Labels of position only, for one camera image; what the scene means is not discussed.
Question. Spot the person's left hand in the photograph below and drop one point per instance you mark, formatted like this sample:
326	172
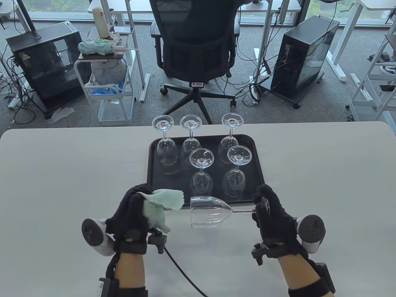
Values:
130	216

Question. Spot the flat tablet device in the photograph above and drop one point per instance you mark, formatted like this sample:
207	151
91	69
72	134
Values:
121	30

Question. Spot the black plastic tray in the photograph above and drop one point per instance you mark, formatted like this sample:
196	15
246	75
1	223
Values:
167	182

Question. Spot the black pole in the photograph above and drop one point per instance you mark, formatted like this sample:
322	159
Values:
25	17

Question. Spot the black office chair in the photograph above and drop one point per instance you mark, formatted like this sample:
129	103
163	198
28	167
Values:
195	52

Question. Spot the blue plastic bag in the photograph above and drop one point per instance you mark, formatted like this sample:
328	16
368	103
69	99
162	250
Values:
102	91

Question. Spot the green fish scale cleaning cloth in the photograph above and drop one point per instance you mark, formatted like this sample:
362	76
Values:
164	199

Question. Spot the pale green folded umbrella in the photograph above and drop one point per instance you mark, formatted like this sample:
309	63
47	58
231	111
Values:
96	48

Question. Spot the black glass-sided computer tower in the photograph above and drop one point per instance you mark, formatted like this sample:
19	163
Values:
46	68

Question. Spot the black box with white label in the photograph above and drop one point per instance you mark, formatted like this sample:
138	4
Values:
106	287

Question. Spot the person's right hand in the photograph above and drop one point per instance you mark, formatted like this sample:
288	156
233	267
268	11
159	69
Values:
275	222

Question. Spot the person's left forearm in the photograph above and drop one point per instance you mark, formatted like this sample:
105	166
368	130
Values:
130	270

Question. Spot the grey round hand tracker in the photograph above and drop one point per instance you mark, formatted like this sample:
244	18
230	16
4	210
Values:
312	227
92	232

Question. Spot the plain black forearm box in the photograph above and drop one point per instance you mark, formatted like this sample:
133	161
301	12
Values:
326	277

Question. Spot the white rolling cart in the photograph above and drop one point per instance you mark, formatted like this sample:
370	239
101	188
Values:
116	111

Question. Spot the clear wine glass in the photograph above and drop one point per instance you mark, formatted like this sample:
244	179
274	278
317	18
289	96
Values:
235	182
210	212
167	154
202	182
227	145
188	145

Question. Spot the small black box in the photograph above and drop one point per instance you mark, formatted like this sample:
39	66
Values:
385	56

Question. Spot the white shelf frame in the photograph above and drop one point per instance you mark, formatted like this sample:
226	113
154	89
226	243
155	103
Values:
365	76

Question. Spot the white plastic bag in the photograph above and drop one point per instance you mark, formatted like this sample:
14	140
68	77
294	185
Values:
106	72

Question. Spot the person's right forearm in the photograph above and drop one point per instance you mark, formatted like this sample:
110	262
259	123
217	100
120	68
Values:
297	273

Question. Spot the cream cylindrical bottle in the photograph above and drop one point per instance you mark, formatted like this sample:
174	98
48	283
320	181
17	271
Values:
100	21

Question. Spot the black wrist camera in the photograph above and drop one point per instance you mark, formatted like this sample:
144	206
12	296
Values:
258	253
157	241

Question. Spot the clear plastic bag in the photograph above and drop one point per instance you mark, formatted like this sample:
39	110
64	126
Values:
62	114

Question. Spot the white power strip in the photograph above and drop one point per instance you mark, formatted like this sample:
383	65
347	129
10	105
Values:
254	92

